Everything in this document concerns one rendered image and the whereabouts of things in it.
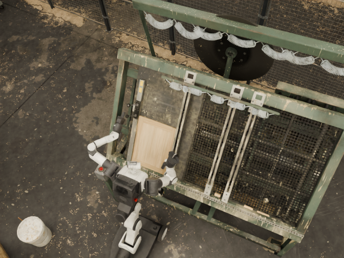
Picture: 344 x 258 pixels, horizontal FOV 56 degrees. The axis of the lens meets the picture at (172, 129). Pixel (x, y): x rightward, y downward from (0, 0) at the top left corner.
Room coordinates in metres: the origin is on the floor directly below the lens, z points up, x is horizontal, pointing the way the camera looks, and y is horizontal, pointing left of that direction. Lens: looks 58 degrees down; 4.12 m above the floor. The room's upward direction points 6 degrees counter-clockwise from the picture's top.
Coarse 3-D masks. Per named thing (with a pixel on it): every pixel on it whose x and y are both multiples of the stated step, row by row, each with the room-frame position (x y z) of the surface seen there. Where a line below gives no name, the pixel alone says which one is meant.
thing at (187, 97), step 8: (192, 72) 1.98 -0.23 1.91; (184, 80) 1.96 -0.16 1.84; (192, 80) 1.94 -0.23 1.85; (184, 88) 1.85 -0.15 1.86; (184, 96) 1.90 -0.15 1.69; (184, 104) 1.86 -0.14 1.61; (184, 112) 1.80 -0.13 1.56; (184, 120) 1.76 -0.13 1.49; (176, 128) 1.72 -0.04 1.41; (176, 136) 1.68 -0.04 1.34; (176, 144) 1.63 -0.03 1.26; (176, 152) 1.57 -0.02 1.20
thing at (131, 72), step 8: (128, 72) 2.31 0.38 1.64; (136, 72) 2.28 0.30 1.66; (136, 80) 2.25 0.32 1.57; (208, 96) 1.89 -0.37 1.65; (128, 112) 2.07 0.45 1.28; (248, 112) 1.68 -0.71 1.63; (128, 120) 2.02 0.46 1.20; (264, 120) 1.58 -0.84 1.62; (128, 128) 1.96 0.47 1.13; (320, 128) 1.44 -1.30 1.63; (336, 136) 1.33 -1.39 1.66; (320, 144) 1.32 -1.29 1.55; (320, 152) 1.27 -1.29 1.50; (264, 184) 1.18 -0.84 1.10; (280, 192) 1.09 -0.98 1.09
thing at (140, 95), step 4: (140, 80) 2.16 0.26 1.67; (144, 80) 2.15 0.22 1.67; (144, 84) 2.14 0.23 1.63; (144, 88) 2.13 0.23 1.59; (140, 96) 2.06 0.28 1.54; (140, 100) 2.04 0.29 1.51; (140, 104) 2.02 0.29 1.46; (140, 108) 2.01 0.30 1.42; (136, 120) 1.93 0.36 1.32; (136, 124) 1.90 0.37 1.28; (132, 128) 1.89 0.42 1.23; (136, 128) 1.88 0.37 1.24; (132, 132) 1.86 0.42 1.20; (132, 136) 1.84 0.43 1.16; (132, 140) 1.81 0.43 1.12; (132, 144) 1.78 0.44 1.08; (128, 148) 1.77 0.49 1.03; (132, 148) 1.75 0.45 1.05; (128, 152) 1.74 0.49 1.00; (132, 152) 1.73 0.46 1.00; (128, 156) 1.71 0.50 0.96; (128, 160) 1.68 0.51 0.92
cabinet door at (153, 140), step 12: (144, 120) 1.91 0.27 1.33; (144, 132) 1.84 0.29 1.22; (156, 132) 1.80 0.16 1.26; (168, 132) 1.76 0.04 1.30; (144, 144) 1.76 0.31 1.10; (156, 144) 1.72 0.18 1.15; (168, 144) 1.68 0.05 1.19; (132, 156) 1.71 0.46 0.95; (144, 156) 1.67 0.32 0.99; (156, 156) 1.64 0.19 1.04; (156, 168) 1.55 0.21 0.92
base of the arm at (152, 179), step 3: (153, 177) 1.28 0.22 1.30; (147, 180) 1.23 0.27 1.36; (150, 180) 1.21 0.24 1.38; (153, 180) 1.21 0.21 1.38; (156, 180) 1.21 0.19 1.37; (147, 183) 1.21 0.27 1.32; (147, 186) 1.19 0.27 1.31; (147, 189) 1.17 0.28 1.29; (147, 192) 1.14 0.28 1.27; (150, 195) 1.10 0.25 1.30; (153, 195) 1.10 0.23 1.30; (156, 195) 1.10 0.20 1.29
